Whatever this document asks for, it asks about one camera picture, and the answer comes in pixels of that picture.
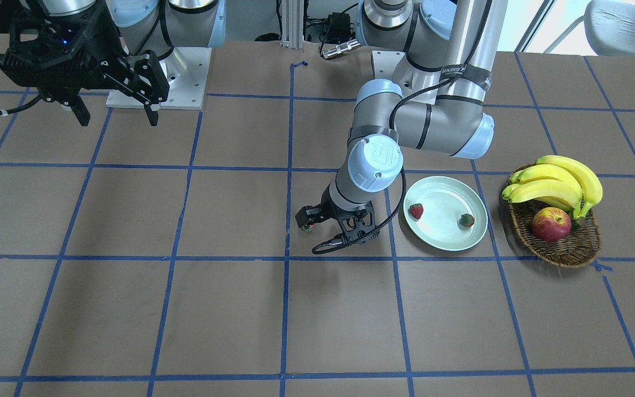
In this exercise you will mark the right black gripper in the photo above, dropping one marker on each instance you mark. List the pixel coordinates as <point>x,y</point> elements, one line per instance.
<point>98,48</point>

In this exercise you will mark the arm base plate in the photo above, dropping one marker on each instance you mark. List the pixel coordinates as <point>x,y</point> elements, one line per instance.
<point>186,70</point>
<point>393,66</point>

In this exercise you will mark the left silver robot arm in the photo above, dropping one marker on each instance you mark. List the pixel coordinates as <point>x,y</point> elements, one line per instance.
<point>433,103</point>

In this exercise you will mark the red apple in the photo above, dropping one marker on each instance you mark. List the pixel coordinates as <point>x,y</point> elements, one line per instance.
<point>551,224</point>

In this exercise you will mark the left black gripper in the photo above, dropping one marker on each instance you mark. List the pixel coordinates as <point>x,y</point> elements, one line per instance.
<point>332,208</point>

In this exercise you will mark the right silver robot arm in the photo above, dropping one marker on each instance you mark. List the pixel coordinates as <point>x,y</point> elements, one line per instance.
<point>147,25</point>

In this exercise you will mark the yellow banana bunch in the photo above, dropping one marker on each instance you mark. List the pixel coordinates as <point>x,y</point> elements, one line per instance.
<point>560,181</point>

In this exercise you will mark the aluminium frame post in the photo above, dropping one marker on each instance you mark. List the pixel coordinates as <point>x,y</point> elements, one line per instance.
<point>292,23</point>

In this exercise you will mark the light green plate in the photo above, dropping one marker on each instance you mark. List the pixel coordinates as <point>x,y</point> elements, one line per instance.
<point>444,200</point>

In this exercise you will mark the wicker basket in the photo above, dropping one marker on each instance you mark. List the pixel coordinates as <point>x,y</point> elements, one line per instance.
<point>579,248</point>

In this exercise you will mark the strawberry bottom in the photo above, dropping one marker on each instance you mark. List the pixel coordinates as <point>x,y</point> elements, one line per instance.
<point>416,211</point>

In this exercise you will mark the strawberry top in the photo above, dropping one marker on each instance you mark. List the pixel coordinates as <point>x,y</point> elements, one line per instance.
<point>466,220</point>

